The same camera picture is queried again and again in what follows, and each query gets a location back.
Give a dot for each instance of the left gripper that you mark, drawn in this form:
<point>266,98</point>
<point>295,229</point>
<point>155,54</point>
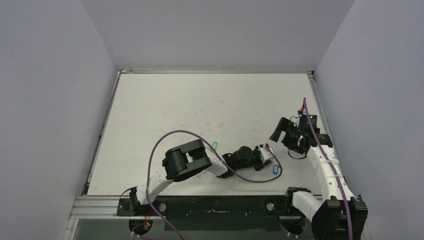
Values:
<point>261,165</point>

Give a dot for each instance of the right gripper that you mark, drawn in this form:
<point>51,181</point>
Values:
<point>288,133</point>

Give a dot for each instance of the blue tagged key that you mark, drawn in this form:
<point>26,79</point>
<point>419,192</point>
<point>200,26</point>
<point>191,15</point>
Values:
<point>276,170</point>

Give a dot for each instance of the green tagged key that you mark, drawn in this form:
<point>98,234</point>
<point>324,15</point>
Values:
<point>215,145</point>

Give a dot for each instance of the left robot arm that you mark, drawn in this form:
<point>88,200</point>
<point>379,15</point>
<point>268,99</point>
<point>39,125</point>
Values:
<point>190,159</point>

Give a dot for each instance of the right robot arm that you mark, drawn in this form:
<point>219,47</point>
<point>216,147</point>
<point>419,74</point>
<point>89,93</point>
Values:
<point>339,215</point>

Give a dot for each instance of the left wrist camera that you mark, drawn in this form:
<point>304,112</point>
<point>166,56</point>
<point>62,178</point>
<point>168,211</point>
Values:
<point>266,153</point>

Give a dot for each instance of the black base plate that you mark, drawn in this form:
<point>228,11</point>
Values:
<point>232,222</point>

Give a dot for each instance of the aluminium rail front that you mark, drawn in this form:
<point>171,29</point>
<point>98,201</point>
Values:
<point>114,207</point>

